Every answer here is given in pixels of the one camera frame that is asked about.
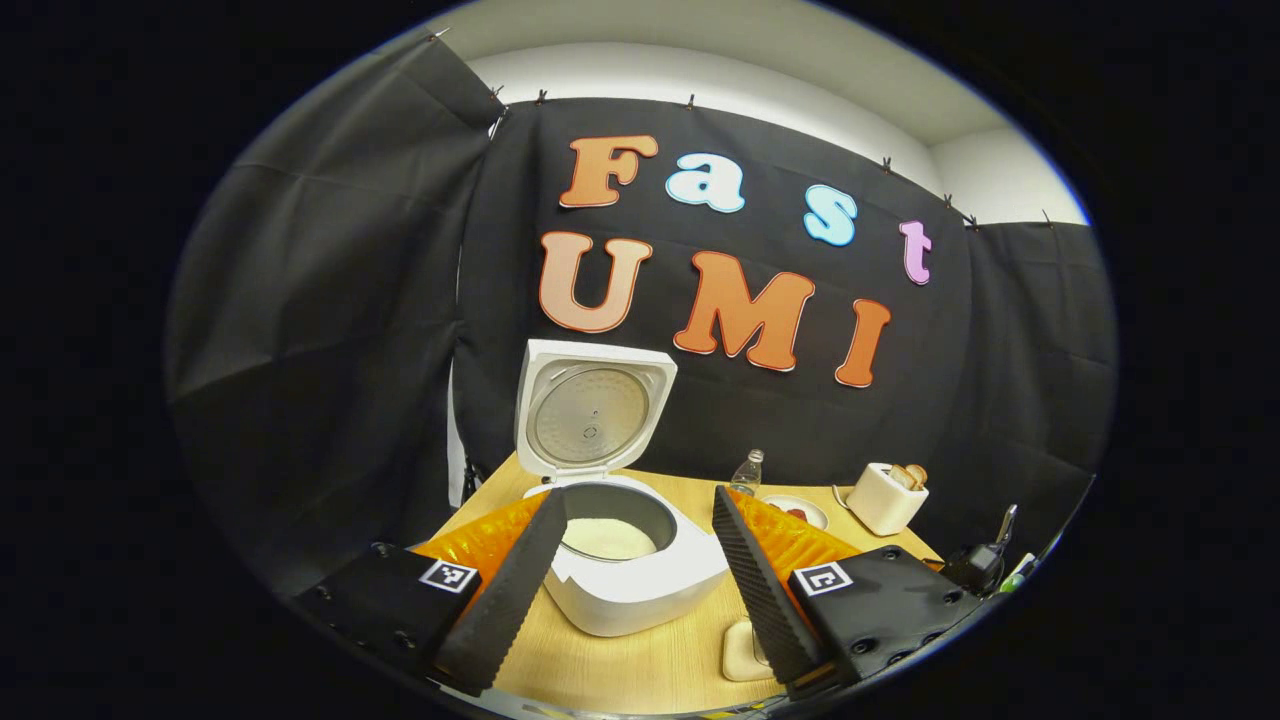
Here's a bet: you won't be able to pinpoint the white round plate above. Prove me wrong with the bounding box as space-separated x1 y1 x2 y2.
758 494 830 532

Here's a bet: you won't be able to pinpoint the black backdrop cloth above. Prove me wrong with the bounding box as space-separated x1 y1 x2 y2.
163 35 1121 601

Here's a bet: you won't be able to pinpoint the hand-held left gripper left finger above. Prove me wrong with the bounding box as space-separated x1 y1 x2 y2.
292 487 569 699

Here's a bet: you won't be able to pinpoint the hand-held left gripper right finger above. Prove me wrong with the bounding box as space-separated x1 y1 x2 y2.
712 485 986 702

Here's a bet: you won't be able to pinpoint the white rice cooker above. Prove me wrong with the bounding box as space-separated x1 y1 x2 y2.
514 338 730 638

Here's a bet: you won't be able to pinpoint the white toaster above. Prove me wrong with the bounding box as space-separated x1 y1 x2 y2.
845 462 930 537

